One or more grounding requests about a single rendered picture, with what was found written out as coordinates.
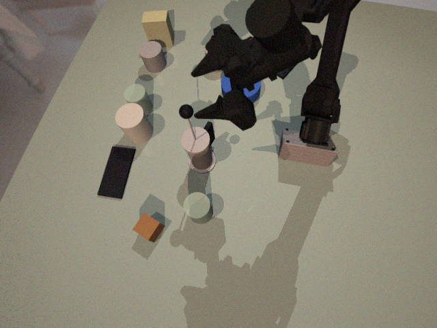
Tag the black flat rectangular pad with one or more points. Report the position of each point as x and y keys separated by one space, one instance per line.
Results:
x=116 y=172
x=284 y=73

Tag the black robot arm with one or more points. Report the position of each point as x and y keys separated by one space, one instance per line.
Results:
x=277 y=25

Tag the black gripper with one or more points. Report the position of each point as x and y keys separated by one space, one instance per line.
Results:
x=235 y=106

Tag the blue cylinder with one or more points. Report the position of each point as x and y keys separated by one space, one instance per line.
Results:
x=252 y=96

